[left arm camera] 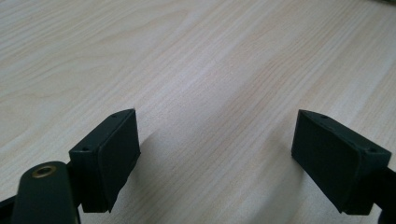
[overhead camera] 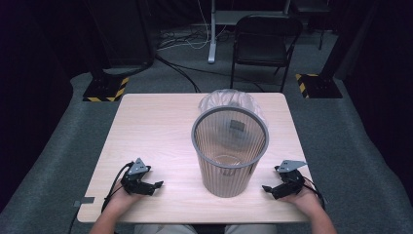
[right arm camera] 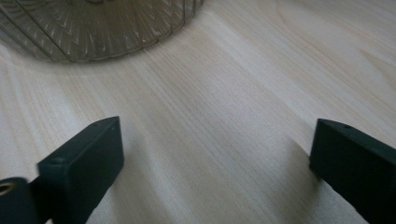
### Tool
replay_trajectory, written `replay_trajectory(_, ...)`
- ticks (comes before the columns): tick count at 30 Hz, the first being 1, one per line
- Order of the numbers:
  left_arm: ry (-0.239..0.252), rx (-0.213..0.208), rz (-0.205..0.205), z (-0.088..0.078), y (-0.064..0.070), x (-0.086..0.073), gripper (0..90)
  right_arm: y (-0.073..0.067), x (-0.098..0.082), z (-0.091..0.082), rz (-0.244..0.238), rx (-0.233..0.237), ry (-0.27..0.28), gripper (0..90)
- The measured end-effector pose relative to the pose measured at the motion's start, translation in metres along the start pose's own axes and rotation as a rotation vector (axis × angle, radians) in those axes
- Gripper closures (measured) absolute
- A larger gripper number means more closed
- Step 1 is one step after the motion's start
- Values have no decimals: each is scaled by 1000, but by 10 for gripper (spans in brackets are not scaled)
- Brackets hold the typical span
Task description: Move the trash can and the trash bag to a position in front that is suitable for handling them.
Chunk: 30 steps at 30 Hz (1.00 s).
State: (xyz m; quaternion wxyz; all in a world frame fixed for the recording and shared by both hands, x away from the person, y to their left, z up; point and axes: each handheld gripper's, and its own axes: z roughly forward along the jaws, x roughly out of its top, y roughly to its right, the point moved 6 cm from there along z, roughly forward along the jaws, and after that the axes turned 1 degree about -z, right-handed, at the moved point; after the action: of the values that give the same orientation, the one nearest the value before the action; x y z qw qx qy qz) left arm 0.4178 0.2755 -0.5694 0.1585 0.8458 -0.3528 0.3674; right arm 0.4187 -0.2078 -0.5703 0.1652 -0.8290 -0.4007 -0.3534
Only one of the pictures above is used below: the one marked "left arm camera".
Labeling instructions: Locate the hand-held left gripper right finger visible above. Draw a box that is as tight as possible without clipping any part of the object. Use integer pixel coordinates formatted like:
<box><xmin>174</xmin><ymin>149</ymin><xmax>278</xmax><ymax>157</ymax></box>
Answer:
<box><xmin>290</xmin><ymin>108</ymin><xmax>392</xmax><ymax>216</ymax></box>

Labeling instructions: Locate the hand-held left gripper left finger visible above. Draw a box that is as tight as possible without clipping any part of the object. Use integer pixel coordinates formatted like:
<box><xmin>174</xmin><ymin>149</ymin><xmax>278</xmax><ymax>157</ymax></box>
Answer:
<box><xmin>68</xmin><ymin>107</ymin><xmax>142</xmax><ymax>214</ymax></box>

